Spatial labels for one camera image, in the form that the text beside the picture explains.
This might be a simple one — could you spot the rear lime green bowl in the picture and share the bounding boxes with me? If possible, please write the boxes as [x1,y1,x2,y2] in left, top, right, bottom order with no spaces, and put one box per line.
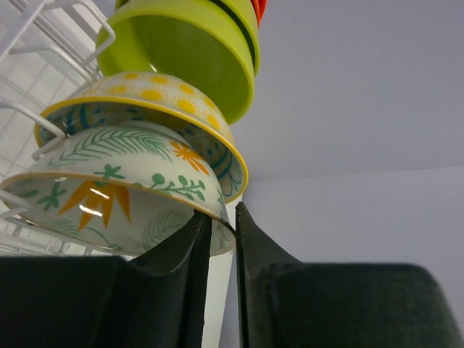
[115,0,262,77]

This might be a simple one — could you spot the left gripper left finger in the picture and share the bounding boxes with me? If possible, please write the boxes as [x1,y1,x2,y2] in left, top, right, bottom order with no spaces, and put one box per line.
[1,212,212,347]

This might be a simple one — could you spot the front lime green bowl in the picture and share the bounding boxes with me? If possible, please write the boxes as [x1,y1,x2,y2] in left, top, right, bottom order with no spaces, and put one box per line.
[96,7,256,125]

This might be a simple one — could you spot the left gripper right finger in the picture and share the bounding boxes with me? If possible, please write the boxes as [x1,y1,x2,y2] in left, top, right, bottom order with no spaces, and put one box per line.
[236,203,463,347]

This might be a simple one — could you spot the yellow sun pattern bowl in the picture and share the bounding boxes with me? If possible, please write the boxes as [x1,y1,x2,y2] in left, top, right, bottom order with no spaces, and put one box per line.
[40,72,249,202]

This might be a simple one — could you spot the white floral ceramic bowl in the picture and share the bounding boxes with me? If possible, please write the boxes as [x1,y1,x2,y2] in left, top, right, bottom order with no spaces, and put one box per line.
[1,121,234,256]

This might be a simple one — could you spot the front orange bowl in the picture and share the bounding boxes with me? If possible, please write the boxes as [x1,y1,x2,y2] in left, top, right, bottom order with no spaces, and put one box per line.
[250,0,268,25]

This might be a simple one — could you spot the white wire dish rack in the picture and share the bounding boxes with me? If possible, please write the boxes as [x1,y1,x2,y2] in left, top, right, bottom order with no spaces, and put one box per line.
[0,0,120,254]

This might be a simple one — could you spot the lime green bowl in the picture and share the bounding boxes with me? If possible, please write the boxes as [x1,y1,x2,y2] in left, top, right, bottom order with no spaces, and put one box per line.
[115,0,262,77]
[96,7,256,125]

